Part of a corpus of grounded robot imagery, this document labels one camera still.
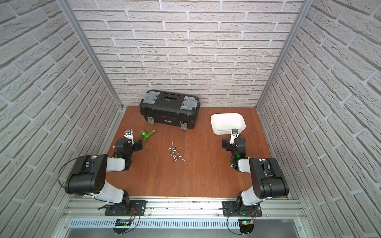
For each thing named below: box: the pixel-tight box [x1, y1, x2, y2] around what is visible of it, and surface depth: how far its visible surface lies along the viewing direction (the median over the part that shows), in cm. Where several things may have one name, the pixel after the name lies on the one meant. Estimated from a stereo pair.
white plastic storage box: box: [210, 112, 247, 136], surface depth 110 cm
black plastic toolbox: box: [139, 89, 201, 130], surface depth 101 cm
